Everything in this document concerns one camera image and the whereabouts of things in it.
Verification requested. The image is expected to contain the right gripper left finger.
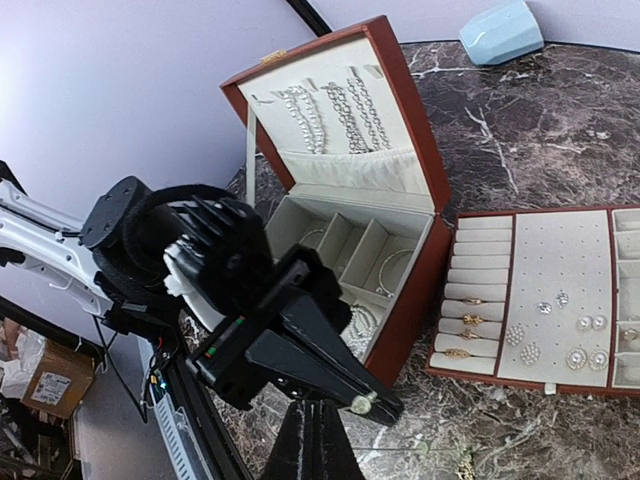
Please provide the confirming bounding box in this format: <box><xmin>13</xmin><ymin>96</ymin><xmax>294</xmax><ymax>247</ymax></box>
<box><xmin>260</xmin><ymin>400</ymin><xmax>313</xmax><ymax>480</ymax></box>

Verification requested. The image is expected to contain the light blue faceted cup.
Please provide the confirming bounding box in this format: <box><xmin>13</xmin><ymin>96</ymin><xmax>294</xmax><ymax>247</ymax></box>
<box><xmin>458</xmin><ymin>1</ymin><xmax>544</xmax><ymax>66</ymax></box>

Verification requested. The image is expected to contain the white cable duct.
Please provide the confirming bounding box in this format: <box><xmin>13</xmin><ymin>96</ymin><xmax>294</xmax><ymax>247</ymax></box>
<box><xmin>153</xmin><ymin>395</ymin><xmax>208</xmax><ymax>480</ymax></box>

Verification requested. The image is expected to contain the large red jewelry box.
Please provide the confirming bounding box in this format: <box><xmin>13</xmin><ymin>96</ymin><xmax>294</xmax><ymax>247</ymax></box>
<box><xmin>221</xmin><ymin>16</ymin><xmax>451</xmax><ymax>384</ymax></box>

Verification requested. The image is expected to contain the cardboard box in background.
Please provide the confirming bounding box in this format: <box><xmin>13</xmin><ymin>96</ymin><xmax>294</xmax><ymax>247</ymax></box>
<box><xmin>21</xmin><ymin>340</ymin><xmax>95</xmax><ymax>420</ymax></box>

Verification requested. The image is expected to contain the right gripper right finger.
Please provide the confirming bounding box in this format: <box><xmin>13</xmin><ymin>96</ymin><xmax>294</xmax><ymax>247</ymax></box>
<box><xmin>319</xmin><ymin>401</ymin><xmax>365</xmax><ymax>480</ymax></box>

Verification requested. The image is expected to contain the small red jewelry tray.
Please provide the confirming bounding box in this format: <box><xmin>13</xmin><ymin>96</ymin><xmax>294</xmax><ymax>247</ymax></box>
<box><xmin>426</xmin><ymin>206</ymin><xmax>639</xmax><ymax>396</ymax></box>

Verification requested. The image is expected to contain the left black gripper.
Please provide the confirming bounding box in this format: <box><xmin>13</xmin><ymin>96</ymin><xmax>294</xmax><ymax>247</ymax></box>
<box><xmin>80</xmin><ymin>176</ymin><xmax>404</xmax><ymax>425</ymax></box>

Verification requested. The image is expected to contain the white bangle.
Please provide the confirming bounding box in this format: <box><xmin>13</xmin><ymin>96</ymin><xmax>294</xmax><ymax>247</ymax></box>
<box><xmin>373</xmin><ymin>247</ymin><xmax>414</xmax><ymax>298</ymax></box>

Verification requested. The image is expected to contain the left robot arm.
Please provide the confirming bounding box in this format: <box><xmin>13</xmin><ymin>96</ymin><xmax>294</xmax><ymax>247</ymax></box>
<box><xmin>1</xmin><ymin>168</ymin><xmax>404</xmax><ymax>425</ymax></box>

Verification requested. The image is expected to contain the chunky pearl necklace in lid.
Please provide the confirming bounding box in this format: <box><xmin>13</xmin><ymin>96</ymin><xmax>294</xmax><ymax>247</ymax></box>
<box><xmin>279</xmin><ymin>84</ymin><xmax>329</xmax><ymax>155</ymax></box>

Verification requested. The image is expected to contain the green bead thin necklace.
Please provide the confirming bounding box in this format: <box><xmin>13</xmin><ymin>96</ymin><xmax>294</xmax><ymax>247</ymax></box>
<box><xmin>349</xmin><ymin>389</ymin><xmax>501</xmax><ymax>480</ymax></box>

